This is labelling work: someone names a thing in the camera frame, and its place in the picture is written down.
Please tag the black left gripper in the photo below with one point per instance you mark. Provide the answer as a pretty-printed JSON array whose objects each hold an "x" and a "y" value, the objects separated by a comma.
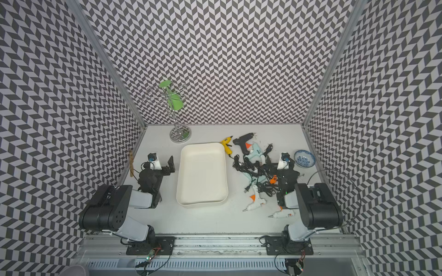
[{"x": 172, "y": 169}]

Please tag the orange hot glue gun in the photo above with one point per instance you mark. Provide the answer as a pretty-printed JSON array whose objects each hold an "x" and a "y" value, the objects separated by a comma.
[{"x": 273, "y": 180}]

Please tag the cream plastic storage box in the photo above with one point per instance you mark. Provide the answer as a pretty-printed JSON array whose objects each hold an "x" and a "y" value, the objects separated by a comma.
[{"x": 202, "y": 176}]

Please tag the mint green glue gun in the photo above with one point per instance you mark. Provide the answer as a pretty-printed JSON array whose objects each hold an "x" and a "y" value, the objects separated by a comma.
[{"x": 255, "y": 154}]

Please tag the yellow hot glue gun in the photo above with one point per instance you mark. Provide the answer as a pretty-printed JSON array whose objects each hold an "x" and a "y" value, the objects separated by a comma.
[{"x": 226, "y": 145}]

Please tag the black hot glue gun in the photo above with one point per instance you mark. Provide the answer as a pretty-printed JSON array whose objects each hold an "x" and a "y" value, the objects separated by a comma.
[{"x": 242, "y": 141}]

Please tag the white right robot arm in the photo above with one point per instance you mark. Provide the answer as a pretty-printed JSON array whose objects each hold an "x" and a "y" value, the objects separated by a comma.
[{"x": 316, "y": 206}]

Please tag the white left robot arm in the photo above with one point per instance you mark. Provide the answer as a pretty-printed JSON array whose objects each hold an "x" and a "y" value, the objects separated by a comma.
[{"x": 107, "y": 210}]

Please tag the small white glue gun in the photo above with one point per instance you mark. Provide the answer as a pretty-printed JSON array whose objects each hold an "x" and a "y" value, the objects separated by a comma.
[{"x": 283, "y": 213}]

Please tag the white glue gun orange trigger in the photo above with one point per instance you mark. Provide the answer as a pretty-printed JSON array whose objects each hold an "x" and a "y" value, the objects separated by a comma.
[{"x": 257, "y": 201}]

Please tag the blue white ceramic bowl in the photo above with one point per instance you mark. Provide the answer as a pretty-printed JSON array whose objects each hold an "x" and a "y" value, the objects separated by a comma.
[{"x": 304, "y": 159}]

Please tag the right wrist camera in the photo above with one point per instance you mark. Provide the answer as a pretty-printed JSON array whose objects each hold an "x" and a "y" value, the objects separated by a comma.
[{"x": 284, "y": 161}]

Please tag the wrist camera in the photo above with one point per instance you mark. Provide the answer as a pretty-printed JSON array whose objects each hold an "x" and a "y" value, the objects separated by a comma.
[
  {"x": 154, "y": 162},
  {"x": 284, "y": 161}
]

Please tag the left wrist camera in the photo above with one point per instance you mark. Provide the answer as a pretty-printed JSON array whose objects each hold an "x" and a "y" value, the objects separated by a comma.
[{"x": 154, "y": 162}]

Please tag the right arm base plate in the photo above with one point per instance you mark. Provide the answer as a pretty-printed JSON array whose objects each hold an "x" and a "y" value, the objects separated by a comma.
[{"x": 275, "y": 245}]

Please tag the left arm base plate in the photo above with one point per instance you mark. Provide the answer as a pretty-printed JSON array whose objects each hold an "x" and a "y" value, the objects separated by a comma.
[{"x": 163, "y": 245}]

